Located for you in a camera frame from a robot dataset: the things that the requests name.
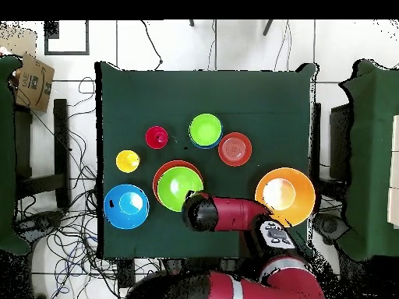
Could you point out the large green bowl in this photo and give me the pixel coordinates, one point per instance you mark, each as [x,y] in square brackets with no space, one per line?
[171,193]

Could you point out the red cup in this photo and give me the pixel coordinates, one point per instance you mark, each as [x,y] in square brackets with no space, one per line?
[154,138]

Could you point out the green cloth covered table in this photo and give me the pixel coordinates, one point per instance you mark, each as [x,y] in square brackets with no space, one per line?
[6,155]
[371,155]

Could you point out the small green bowl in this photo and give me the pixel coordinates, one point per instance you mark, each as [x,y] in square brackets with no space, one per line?
[205,129]

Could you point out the large blue bowl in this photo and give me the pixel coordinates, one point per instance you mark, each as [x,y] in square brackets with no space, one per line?
[118,218]

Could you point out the dark green tablecloth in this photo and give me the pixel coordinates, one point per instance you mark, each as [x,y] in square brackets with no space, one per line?
[202,93]

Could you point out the cardboard box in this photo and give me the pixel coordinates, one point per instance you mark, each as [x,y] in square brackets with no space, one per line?
[36,84]

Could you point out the yellow cup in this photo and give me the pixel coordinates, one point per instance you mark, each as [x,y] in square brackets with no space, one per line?
[126,162]

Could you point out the wide shallow red-orange bowl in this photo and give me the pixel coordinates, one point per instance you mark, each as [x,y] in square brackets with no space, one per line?
[159,177]

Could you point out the dark square frame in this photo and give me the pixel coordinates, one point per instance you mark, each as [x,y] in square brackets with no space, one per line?
[51,31]

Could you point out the clear blue ribbed bowl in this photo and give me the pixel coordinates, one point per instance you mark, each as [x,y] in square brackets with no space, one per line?
[206,147]

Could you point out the black rectangular block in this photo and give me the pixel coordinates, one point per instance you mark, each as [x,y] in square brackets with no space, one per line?
[126,272]

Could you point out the large orange bowl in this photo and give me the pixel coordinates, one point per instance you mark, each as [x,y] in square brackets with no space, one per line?
[299,205]

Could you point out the white boxes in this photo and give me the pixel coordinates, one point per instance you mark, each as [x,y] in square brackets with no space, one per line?
[394,187]

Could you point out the black stand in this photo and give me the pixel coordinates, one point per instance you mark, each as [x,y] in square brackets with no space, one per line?
[60,140]

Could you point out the small red-orange bowl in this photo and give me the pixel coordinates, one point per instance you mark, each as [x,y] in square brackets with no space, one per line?
[234,149]

